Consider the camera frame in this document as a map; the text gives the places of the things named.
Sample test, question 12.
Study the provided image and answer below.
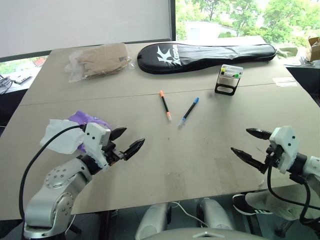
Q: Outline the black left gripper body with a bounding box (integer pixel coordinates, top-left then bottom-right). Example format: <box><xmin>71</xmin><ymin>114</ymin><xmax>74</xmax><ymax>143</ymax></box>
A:
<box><xmin>101</xmin><ymin>141</ymin><xmax>126</xmax><ymax>166</ymax></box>

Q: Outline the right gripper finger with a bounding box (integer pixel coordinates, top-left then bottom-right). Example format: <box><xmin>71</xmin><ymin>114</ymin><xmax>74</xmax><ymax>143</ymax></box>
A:
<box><xmin>230</xmin><ymin>147</ymin><xmax>267</xmax><ymax>175</ymax></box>
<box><xmin>245</xmin><ymin>127</ymin><xmax>272</xmax><ymax>141</ymax></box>

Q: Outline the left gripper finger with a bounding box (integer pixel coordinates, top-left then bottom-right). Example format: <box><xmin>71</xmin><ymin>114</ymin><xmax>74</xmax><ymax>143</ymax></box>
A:
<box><xmin>109</xmin><ymin>127</ymin><xmax>128</xmax><ymax>144</ymax></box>
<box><xmin>122</xmin><ymin>137</ymin><xmax>147</xmax><ymax>161</ymax></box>

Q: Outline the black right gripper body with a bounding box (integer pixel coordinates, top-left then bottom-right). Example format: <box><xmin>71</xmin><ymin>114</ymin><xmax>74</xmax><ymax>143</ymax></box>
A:
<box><xmin>264</xmin><ymin>143</ymin><xmax>285</xmax><ymax>169</ymax></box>

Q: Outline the black pen with orange caps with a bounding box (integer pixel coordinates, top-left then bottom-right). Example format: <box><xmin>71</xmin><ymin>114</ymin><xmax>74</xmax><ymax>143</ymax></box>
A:
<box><xmin>159</xmin><ymin>90</ymin><xmax>173</xmax><ymax>123</ymax></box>

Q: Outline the clear pen box black stand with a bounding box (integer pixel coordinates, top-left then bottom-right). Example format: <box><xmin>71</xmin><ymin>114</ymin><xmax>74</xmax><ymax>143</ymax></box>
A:
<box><xmin>214</xmin><ymin>63</ymin><xmax>244</xmax><ymax>97</ymax></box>

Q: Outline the black pen with blue cap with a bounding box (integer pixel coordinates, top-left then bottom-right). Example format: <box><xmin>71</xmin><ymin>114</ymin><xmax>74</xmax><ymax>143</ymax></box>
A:
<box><xmin>177</xmin><ymin>96</ymin><xmax>201</xmax><ymax>127</ymax></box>

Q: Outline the cardboard box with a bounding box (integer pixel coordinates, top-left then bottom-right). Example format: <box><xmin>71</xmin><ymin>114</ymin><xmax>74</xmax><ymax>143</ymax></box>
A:
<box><xmin>305</xmin><ymin>36</ymin><xmax>320</xmax><ymax>62</ymax></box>

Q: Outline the grey trouser leg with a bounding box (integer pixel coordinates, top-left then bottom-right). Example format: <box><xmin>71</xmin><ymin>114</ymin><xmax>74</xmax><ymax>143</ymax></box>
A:
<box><xmin>244</xmin><ymin>189</ymin><xmax>305</xmax><ymax>222</ymax></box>

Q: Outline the black and white sneaker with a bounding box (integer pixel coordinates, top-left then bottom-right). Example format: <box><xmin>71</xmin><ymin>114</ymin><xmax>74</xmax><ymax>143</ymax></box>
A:
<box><xmin>232</xmin><ymin>193</ymin><xmax>274</xmax><ymax>216</ymax></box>

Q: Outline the crumpled white paper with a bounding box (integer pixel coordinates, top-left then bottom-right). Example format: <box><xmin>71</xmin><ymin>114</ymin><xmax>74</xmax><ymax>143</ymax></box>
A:
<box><xmin>39</xmin><ymin>118</ymin><xmax>86</xmax><ymax>155</ymax></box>

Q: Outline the silver right robot leg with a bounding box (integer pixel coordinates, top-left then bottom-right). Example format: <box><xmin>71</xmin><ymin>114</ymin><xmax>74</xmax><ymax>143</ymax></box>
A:
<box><xmin>197</xmin><ymin>197</ymin><xmax>236</xmax><ymax>231</ymax></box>

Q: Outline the silver robot leg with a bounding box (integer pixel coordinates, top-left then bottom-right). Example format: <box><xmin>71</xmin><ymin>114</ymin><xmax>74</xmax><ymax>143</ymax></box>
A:
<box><xmin>197</xmin><ymin>197</ymin><xmax>236</xmax><ymax>231</ymax></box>
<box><xmin>134</xmin><ymin>202</ymin><xmax>172</xmax><ymax>240</ymax></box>

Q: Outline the brown cloth in plastic bag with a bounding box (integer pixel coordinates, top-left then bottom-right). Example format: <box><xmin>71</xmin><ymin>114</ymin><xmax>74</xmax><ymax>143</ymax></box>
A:
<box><xmin>64</xmin><ymin>42</ymin><xmax>136</xmax><ymax>84</ymax></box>

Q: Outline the silver left robot leg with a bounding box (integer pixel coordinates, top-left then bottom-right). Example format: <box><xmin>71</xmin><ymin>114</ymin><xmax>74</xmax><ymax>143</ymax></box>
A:
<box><xmin>134</xmin><ymin>202</ymin><xmax>172</xmax><ymax>240</ymax></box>

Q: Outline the silver robot torso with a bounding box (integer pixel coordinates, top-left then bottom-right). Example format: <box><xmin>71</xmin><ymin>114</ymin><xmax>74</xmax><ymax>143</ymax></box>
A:
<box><xmin>171</xmin><ymin>226</ymin><xmax>271</xmax><ymax>240</ymax></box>

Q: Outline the black racket bag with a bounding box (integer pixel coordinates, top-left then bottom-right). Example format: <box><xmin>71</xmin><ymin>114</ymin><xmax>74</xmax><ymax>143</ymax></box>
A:
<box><xmin>136</xmin><ymin>42</ymin><xmax>278</xmax><ymax>75</ymax></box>

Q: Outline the white roller blind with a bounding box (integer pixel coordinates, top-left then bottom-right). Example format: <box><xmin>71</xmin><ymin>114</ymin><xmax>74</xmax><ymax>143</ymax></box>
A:
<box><xmin>0</xmin><ymin>0</ymin><xmax>171</xmax><ymax>59</ymax></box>

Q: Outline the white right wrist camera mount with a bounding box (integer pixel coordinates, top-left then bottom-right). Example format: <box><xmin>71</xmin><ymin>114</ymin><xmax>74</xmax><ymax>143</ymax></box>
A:
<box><xmin>268</xmin><ymin>125</ymin><xmax>301</xmax><ymax>175</ymax></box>

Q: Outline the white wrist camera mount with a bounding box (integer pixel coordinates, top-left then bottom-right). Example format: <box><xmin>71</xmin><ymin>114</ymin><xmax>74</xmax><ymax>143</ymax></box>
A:
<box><xmin>81</xmin><ymin>122</ymin><xmax>112</xmax><ymax>169</ymax></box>
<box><xmin>268</xmin><ymin>125</ymin><xmax>301</xmax><ymax>175</ymax></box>

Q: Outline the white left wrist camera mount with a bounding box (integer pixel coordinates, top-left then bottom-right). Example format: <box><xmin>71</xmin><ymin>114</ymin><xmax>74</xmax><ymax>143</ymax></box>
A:
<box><xmin>81</xmin><ymin>122</ymin><xmax>112</xmax><ymax>169</ymax></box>

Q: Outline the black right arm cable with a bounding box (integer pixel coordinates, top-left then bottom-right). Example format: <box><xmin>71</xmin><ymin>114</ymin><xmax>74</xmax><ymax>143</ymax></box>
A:
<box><xmin>265</xmin><ymin>153</ymin><xmax>320</xmax><ymax>226</ymax></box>

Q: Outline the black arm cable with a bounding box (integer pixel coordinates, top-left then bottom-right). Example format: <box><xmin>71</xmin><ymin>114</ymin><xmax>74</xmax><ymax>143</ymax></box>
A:
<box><xmin>265</xmin><ymin>153</ymin><xmax>320</xmax><ymax>226</ymax></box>
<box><xmin>18</xmin><ymin>124</ymin><xmax>87</xmax><ymax>221</ymax></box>

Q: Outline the thin white cable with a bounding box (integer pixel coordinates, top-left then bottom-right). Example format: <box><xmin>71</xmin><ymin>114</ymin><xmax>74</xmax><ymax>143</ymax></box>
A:
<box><xmin>170</xmin><ymin>200</ymin><xmax>210</xmax><ymax>229</ymax></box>

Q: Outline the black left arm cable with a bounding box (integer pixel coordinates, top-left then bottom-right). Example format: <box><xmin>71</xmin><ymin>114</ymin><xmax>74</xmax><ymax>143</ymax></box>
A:
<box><xmin>18</xmin><ymin>124</ymin><xmax>87</xmax><ymax>221</ymax></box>

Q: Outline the dark window frame post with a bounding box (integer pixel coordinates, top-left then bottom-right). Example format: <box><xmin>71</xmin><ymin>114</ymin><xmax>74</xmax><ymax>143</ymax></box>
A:
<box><xmin>167</xmin><ymin>0</ymin><xmax>177</xmax><ymax>42</ymax></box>

